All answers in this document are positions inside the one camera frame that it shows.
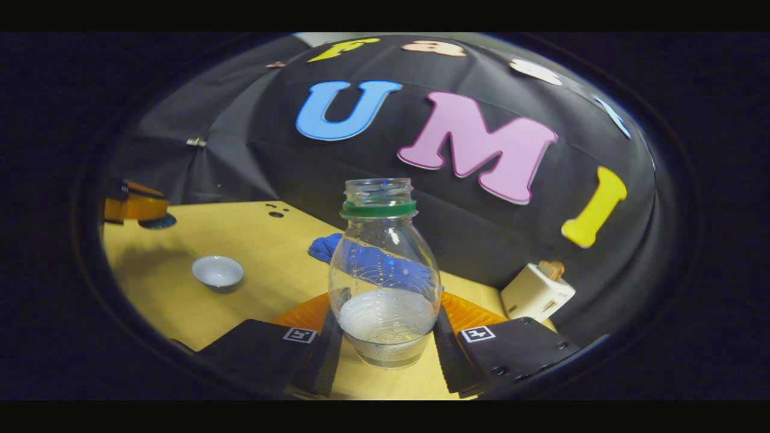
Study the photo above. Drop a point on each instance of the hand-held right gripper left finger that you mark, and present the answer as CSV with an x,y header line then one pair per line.
x,y
325,361

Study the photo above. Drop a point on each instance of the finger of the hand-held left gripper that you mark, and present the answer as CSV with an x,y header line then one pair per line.
x,y
141,205

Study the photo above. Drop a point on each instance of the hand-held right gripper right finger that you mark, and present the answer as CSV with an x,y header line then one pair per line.
x,y
448,361

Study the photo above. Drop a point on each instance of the small white teacup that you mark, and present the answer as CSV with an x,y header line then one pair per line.
x,y
218,272

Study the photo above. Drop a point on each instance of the clear plastic water bottle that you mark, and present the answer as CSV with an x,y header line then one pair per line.
x,y
385,270

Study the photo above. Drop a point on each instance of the silver metal clip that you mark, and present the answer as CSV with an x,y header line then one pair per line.
x,y
196,142

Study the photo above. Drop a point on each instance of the white toaster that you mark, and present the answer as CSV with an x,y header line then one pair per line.
x,y
535,294

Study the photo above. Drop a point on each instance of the blue towel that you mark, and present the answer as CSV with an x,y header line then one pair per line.
x,y
322,246

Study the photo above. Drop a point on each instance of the toasted bread slice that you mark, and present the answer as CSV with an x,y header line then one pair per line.
x,y
552,269

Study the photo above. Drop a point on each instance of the black backdrop cloth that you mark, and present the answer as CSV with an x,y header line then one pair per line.
x,y
301,168

